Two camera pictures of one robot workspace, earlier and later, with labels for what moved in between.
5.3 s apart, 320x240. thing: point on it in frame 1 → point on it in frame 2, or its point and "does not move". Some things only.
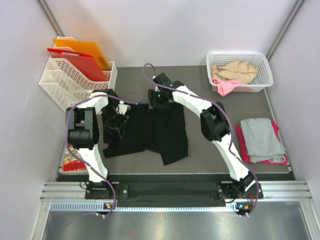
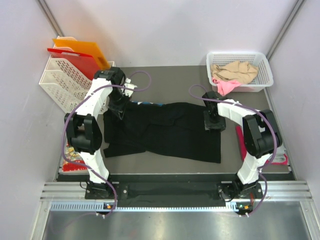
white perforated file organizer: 67,86 does not move
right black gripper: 152,95 → 221,125
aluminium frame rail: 273,191 does not move
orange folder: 87,48 does not move
